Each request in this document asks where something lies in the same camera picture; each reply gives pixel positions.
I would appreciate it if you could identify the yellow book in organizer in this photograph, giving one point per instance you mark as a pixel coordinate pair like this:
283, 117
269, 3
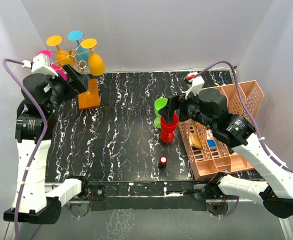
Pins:
195, 141

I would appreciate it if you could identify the orange wine glass right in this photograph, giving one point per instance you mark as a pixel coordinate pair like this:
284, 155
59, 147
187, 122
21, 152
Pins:
95, 63

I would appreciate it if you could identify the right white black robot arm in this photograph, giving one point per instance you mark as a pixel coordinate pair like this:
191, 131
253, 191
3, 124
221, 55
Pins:
209, 108

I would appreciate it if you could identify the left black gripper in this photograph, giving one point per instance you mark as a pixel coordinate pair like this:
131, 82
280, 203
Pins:
82, 80

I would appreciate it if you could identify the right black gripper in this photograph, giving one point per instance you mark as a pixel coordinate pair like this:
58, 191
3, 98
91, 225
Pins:
175, 102

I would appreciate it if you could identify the red wine glass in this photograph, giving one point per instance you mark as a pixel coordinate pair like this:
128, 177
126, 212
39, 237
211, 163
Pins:
167, 134

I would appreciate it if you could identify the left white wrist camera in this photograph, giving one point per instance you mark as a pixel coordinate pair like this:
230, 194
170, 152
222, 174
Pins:
40, 65

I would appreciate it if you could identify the green wine glass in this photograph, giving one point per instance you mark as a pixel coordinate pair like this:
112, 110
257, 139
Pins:
159, 104

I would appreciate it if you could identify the magenta wine glass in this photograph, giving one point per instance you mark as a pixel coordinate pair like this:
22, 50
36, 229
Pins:
57, 68

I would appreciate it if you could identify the red black push button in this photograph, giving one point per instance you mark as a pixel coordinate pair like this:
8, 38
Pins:
162, 162

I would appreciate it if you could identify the gold wire glass rack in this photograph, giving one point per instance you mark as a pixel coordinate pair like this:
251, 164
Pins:
78, 65

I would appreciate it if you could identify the orange wooden rack base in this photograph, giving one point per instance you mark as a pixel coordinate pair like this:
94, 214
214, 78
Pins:
90, 99

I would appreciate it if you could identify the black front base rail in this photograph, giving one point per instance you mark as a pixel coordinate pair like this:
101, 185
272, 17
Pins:
154, 195

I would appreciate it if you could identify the teal wine glass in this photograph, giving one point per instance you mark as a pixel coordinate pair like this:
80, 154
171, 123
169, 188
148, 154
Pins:
82, 54

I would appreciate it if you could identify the orange wine glass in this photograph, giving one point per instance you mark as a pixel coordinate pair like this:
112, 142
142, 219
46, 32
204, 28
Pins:
95, 63
62, 57

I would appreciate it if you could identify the pink plastic file organizer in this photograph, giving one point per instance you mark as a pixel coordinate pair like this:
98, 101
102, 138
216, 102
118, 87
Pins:
206, 162

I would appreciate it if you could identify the blue white box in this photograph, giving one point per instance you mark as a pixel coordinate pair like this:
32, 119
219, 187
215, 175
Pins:
210, 140

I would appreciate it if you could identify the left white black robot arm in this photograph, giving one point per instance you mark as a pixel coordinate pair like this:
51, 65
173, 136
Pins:
36, 117

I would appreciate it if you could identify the orange wine glass left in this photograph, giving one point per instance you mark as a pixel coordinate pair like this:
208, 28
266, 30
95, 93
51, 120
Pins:
62, 57

